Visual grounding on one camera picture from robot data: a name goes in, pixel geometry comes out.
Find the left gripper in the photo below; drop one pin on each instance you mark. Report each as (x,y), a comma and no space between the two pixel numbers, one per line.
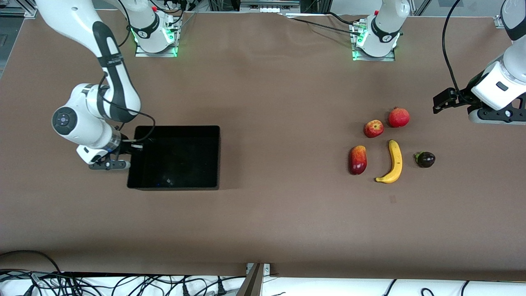
(463,97)

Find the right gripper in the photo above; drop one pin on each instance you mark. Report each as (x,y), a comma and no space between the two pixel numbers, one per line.
(124,149)

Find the black plastic box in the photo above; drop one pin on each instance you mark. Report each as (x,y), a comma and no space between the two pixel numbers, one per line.
(176,164)

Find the yellow banana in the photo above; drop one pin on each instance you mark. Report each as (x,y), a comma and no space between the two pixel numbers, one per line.
(395,158)

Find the red yellow apple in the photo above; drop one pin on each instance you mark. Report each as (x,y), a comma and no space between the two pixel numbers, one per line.
(373,129)

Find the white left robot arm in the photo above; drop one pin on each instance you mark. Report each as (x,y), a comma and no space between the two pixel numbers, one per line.
(386,28)

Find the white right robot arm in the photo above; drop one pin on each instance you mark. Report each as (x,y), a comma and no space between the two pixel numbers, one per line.
(82,20)

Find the red pomegranate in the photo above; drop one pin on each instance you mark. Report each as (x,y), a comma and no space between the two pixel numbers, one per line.
(399,118)

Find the dark purple eggplant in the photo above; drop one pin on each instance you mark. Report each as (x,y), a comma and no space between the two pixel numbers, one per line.
(426,160)

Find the red yellow mango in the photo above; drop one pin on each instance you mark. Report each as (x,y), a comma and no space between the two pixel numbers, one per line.
(357,161)

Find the brown table cover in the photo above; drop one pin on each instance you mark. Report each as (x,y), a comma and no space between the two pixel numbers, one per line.
(246,226)

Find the grey metal profile bar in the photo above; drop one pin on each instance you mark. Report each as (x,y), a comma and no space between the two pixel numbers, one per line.
(251,283)

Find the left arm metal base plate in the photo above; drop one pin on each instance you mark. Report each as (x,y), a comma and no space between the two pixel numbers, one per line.
(370,58)

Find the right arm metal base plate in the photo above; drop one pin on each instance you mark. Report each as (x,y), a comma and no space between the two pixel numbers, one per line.
(141,52)

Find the small metal edge bracket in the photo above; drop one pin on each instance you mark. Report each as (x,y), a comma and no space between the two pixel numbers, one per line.
(267,269)

